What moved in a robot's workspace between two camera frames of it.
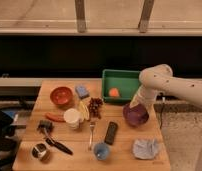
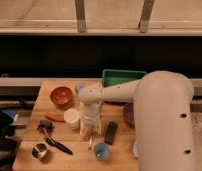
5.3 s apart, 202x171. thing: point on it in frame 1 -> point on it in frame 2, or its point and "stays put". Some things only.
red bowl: x=61 y=96 stays put
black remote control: x=111 y=132 stays put
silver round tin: x=39 y=150 stays put
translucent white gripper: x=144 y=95 -> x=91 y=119
